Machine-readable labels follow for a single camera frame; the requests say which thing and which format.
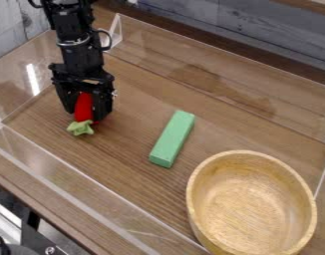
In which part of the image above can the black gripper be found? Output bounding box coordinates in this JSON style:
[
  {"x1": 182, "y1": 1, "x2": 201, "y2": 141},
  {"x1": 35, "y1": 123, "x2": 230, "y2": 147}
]
[{"x1": 49, "y1": 64, "x2": 115, "y2": 122}]

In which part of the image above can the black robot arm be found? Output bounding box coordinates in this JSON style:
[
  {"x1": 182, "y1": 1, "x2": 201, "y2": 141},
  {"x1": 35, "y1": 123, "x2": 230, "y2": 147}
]
[{"x1": 39, "y1": 0, "x2": 115, "y2": 122}]

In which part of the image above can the red plush strawberry toy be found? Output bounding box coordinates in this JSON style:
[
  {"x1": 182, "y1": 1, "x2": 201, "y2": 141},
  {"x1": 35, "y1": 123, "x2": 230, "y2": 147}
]
[{"x1": 67, "y1": 93, "x2": 96, "y2": 135}]

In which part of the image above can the clear acrylic enclosure wall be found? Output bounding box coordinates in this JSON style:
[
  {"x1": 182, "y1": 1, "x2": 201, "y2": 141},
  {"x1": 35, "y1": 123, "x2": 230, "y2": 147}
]
[{"x1": 0, "y1": 15, "x2": 325, "y2": 255}]

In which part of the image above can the clear acrylic corner bracket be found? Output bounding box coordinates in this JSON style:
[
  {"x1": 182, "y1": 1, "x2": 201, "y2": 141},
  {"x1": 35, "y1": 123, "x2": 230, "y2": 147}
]
[{"x1": 99, "y1": 14, "x2": 123, "y2": 52}]

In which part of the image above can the wooden bowl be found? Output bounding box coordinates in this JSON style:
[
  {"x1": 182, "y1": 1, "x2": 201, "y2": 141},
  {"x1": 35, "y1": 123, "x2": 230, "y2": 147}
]
[{"x1": 185, "y1": 150, "x2": 317, "y2": 255}]

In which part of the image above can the green rectangular block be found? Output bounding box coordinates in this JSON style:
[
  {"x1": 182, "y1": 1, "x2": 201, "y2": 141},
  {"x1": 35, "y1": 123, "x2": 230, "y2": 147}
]
[{"x1": 150, "y1": 111, "x2": 195, "y2": 168}]

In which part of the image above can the black device at corner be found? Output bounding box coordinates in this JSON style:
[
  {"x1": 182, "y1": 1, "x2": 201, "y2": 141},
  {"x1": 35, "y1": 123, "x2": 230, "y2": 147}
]
[{"x1": 0, "y1": 225, "x2": 70, "y2": 255}]

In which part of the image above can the black cable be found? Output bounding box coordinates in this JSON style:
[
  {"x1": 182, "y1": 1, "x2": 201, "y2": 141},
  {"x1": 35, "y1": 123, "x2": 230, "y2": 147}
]
[{"x1": 96, "y1": 29, "x2": 115, "y2": 53}]

